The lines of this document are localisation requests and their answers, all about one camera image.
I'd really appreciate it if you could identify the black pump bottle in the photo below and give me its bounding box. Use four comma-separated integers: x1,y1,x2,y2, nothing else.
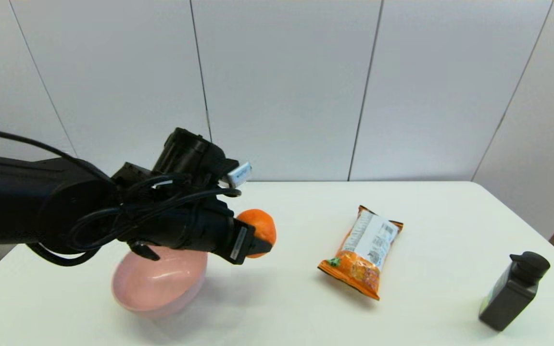
479,251,551,332

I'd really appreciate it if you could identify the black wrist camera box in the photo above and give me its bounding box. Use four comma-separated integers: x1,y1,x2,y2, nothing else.
152,127,240,189

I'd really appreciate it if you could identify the orange mandarin fruit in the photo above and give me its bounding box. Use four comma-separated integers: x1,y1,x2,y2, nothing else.
237,209,277,259

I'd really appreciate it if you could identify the pink plastic bowl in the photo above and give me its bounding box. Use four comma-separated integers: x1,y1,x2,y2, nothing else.
112,244,209,319

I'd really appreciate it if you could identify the white usb plug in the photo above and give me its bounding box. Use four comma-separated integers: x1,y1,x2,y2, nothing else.
226,162,253,188

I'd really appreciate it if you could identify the orange snack bag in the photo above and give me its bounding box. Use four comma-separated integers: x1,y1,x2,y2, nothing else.
318,205,404,301

